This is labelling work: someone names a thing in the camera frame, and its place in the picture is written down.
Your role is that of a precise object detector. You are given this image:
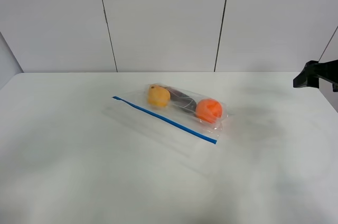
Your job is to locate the yellow round fruit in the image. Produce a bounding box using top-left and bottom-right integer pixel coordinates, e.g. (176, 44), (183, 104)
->
(147, 85), (171, 108)

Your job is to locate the clear zip bag blue seal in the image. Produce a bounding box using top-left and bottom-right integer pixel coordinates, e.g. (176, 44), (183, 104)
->
(102, 82), (232, 144)

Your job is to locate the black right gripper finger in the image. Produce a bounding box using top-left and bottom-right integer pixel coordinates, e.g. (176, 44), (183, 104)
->
(293, 60), (338, 91)

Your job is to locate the dark purple eggplant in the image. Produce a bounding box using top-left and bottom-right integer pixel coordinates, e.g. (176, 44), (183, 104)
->
(164, 87), (197, 114)

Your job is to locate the orange round fruit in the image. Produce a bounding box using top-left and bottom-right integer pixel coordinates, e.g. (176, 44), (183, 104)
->
(195, 99), (223, 124)

